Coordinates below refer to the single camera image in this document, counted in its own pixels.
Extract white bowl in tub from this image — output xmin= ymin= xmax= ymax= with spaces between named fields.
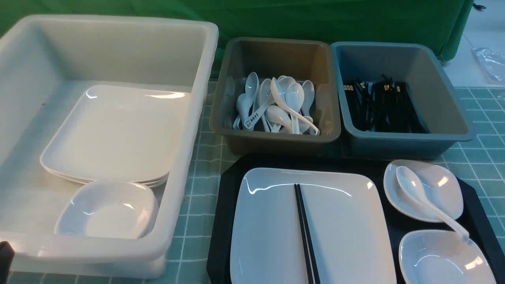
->
xmin=54 ymin=180 xmax=159 ymax=239

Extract clear plastic bag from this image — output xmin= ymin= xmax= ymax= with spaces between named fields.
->
xmin=472 ymin=47 xmax=505 ymax=102

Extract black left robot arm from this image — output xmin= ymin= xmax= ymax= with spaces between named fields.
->
xmin=0 ymin=241 xmax=15 ymax=284

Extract black plastic serving tray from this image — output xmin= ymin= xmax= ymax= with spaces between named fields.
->
xmin=207 ymin=153 xmax=505 ymax=284

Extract white spoon with printed handle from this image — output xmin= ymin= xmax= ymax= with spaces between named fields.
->
xmin=242 ymin=78 xmax=274 ymax=131

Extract grey blue plastic bin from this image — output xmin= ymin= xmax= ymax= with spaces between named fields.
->
xmin=331 ymin=42 xmax=476 ymax=159

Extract white soup spoon in bin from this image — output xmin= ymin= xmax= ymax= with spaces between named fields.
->
xmin=271 ymin=76 xmax=321 ymax=135

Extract large white square plate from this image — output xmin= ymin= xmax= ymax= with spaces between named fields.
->
xmin=230 ymin=168 xmax=397 ymax=284

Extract green backdrop cloth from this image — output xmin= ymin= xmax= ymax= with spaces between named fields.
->
xmin=0 ymin=0 xmax=474 ymax=78

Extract olive brown plastic bin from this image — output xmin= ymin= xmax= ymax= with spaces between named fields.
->
xmin=209 ymin=37 xmax=342 ymax=156

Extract pile of black chopsticks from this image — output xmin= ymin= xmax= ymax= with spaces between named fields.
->
xmin=343 ymin=75 xmax=429 ymax=134

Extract white bowl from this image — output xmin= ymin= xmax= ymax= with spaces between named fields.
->
xmin=383 ymin=159 xmax=464 ymax=223
xmin=398 ymin=230 xmax=497 ymax=284
xmin=54 ymin=180 xmax=159 ymax=239

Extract stacked white square plates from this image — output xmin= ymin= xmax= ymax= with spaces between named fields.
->
xmin=40 ymin=84 xmax=192 ymax=183

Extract green checkered table mat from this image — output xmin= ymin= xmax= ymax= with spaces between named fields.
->
xmin=1 ymin=82 xmax=504 ymax=284

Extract black chopstick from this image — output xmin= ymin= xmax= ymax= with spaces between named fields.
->
xmin=300 ymin=185 xmax=320 ymax=284
xmin=294 ymin=184 xmax=314 ymax=284

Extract white soup spoon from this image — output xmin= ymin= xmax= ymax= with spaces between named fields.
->
xmin=396 ymin=166 xmax=469 ymax=243
xmin=271 ymin=76 xmax=321 ymax=135

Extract large white plastic tub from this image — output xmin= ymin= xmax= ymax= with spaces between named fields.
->
xmin=0 ymin=15 xmax=219 ymax=279

